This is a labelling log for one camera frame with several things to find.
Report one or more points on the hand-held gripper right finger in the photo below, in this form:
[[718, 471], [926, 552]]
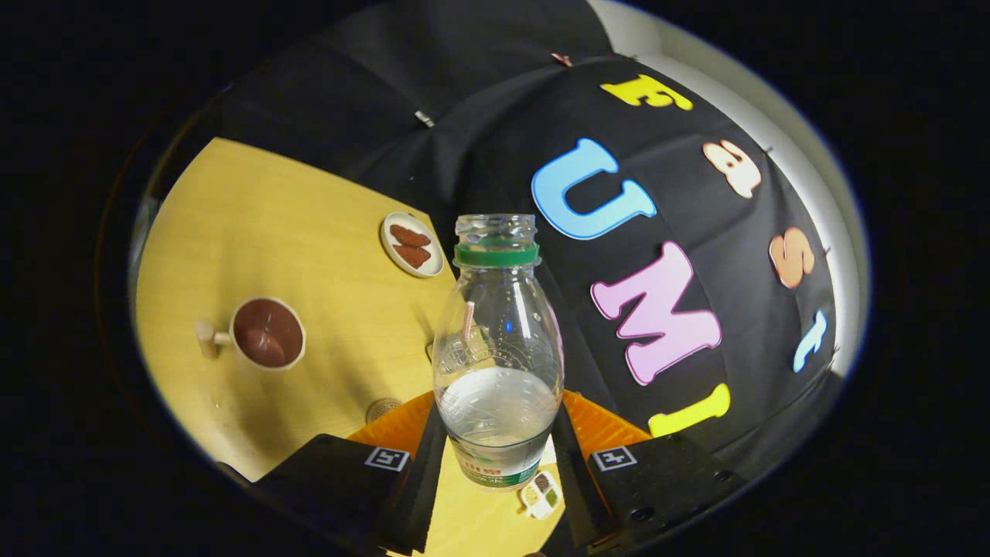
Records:
[[576, 487]]

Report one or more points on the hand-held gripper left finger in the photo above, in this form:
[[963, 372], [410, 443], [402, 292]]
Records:
[[425, 487]]

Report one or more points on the round cork coaster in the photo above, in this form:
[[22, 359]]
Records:
[[380, 408]]

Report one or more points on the clear plastic juice bottle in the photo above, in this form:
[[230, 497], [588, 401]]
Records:
[[499, 410]]

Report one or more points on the white divided bean dish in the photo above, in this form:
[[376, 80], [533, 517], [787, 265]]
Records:
[[540, 495]]

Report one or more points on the striped paper straw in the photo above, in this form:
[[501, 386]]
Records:
[[468, 321]]

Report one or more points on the red sausage piece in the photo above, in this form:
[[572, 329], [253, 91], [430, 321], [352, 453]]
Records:
[[410, 236], [414, 256]]

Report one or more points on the small white plate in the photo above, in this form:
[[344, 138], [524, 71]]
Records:
[[390, 249]]

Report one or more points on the wooden table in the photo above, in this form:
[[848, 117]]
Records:
[[255, 224]]

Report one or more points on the white clip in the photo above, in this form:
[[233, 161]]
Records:
[[425, 118]]

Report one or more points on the black backdrop cloth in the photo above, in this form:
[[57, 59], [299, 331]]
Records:
[[479, 100]]

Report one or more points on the pink clothespin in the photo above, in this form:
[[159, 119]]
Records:
[[561, 59]]

